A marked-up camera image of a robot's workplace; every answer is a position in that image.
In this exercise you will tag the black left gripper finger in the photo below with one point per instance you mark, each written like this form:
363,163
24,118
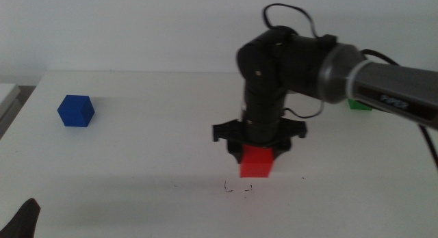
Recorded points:
22,221

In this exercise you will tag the green cube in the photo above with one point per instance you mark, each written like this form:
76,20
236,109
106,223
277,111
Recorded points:
357,105

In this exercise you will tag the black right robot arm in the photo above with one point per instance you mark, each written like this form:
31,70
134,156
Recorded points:
393,84

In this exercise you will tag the red cube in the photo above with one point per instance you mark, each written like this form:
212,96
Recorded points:
256,162

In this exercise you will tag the blue cube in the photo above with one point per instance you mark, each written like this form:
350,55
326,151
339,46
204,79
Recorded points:
75,111

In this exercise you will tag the white zip tie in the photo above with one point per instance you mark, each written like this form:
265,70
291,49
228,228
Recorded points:
352,77

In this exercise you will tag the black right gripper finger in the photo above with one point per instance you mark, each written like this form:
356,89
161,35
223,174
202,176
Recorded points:
280,150
236,152

